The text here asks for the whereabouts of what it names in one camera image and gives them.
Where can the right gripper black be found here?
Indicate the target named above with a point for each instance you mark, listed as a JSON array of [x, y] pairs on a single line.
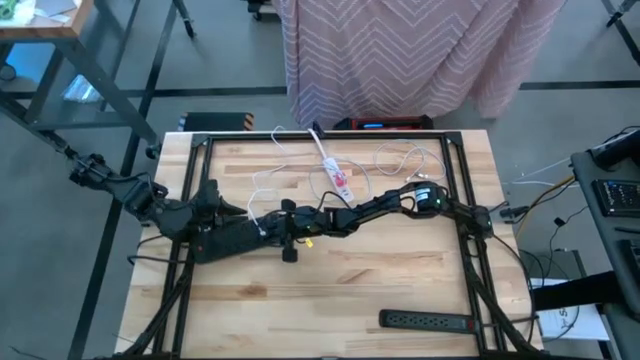
[[302, 225]]

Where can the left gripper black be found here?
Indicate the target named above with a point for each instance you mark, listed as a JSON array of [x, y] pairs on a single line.
[[207, 205]]

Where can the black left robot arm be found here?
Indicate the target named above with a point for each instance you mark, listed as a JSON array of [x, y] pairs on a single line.
[[135, 192]]

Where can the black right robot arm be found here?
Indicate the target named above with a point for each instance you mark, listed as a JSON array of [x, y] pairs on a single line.
[[380, 205]]

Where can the large black power strip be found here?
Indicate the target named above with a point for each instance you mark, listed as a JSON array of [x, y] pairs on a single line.
[[225, 247]]

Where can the black box with orange stripes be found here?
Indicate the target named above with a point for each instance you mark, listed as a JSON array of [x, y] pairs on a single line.
[[215, 121]]

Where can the red and black toolbox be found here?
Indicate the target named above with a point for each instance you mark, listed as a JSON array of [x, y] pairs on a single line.
[[390, 122]]

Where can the slim black power strip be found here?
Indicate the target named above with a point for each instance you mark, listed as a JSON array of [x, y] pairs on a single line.
[[425, 320]]

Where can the clear plastic bag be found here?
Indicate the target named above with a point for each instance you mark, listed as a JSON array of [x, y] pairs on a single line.
[[82, 90]]

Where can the black stand leg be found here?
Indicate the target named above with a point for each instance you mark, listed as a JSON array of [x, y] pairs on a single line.
[[184, 17], [622, 25]]

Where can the pink chevron cloth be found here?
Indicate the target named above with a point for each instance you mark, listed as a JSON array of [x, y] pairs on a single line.
[[380, 55]]

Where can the black cart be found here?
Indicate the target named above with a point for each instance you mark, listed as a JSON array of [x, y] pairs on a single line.
[[260, 7]]

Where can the wooden side table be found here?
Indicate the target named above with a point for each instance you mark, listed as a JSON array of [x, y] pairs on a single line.
[[50, 27]]

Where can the white paper sheets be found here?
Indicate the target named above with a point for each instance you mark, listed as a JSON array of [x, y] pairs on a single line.
[[30, 12]]

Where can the black beam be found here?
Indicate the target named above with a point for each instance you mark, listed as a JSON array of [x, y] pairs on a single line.
[[575, 292]]

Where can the white printed paper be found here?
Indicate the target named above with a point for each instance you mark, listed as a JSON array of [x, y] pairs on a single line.
[[575, 325]]

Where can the grey desk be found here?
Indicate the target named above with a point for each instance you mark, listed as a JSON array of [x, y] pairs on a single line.
[[595, 200]]

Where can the black keypad device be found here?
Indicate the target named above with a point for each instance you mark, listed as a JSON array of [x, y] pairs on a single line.
[[617, 197]]

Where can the black desk device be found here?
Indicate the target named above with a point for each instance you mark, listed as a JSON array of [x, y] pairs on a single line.
[[617, 150]]

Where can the black metal table frame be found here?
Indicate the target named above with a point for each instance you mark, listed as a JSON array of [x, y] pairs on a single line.
[[380, 135]]

